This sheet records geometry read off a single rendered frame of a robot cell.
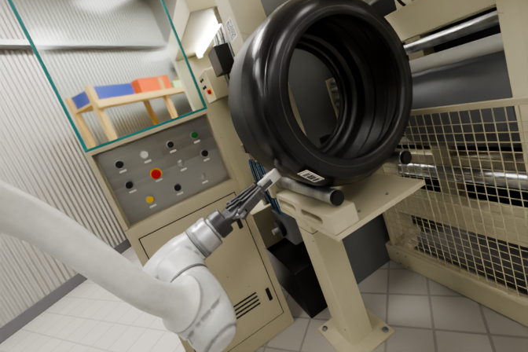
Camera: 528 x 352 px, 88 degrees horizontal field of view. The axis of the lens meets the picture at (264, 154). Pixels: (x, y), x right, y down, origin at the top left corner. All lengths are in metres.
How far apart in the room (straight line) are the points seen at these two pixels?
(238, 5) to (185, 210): 0.90
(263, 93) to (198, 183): 0.81
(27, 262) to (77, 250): 3.26
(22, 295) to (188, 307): 3.29
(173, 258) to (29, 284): 3.18
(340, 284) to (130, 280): 1.03
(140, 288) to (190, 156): 0.89
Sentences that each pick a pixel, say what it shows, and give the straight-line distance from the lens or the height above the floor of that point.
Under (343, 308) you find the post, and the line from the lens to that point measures 1.48.
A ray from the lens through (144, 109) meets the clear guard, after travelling 1.35.
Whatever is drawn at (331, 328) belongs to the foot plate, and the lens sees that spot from 1.71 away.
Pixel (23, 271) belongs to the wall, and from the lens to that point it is 3.81.
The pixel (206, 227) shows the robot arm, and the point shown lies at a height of 0.97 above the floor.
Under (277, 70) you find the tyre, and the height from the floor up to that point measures 1.27.
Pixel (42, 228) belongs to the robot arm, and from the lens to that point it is 0.57.
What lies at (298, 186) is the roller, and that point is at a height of 0.91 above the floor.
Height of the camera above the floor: 1.22
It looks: 11 degrees down
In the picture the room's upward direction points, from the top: 21 degrees counter-clockwise
